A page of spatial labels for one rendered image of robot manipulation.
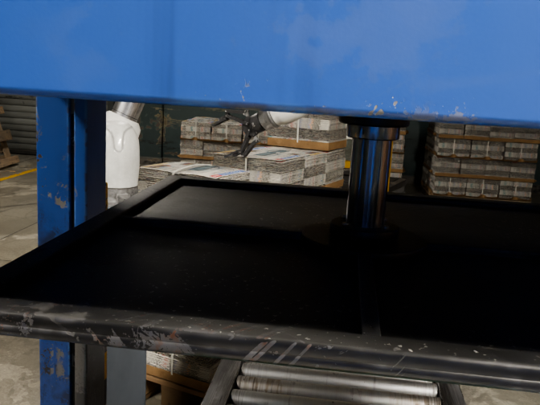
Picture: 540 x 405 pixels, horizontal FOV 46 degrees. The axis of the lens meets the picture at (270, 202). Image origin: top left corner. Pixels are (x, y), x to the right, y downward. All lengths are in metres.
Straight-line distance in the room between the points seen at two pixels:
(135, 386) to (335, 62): 2.24
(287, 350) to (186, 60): 0.18
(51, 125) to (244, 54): 0.72
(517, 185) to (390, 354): 7.83
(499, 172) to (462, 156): 0.48
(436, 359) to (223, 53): 0.21
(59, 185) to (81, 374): 0.30
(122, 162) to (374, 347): 1.87
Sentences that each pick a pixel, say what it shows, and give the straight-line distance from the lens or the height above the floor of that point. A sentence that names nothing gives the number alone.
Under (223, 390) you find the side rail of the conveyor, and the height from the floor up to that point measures 0.80.
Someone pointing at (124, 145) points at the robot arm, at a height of 1.20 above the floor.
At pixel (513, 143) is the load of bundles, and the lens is 8.11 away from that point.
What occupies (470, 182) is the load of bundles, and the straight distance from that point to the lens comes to 8.05.
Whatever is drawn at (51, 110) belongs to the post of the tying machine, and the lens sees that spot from 0.99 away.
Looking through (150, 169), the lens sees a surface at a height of 1.06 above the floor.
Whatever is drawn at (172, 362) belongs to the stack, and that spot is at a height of 0.24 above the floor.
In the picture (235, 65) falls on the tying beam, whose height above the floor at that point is 1.47.
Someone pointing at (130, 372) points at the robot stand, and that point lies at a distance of 2.44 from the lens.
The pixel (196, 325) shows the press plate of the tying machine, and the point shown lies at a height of 1.31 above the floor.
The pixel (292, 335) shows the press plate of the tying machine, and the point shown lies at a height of 1.31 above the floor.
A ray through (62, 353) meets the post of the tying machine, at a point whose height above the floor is 1.02.
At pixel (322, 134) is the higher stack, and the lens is 3.56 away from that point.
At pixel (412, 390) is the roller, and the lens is 1.53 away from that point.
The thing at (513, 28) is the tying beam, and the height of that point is 1.49.
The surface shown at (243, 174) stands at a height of 1.05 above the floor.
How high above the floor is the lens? 1.47
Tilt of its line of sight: 11 degrees down
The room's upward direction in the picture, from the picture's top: 3 degrees clockwise
